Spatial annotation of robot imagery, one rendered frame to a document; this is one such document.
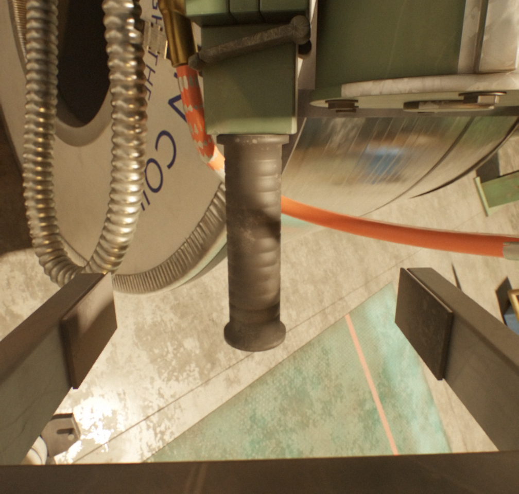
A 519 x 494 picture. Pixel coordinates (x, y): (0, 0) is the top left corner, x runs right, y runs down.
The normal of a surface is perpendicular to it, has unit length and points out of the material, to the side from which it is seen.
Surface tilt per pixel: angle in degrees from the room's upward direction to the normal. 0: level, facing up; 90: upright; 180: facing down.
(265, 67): 58
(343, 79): 108
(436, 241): 94
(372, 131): 52
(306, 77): 45
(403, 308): 129
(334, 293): 0
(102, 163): 90
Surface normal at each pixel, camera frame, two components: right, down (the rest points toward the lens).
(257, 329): 0.09, 0.28
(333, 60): -0.95, 0.09
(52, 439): 0.36, 0.00
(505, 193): -0.69, 0.22
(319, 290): 0.65, -0.24
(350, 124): 0.66, 0.58
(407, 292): -1.00, 0.01
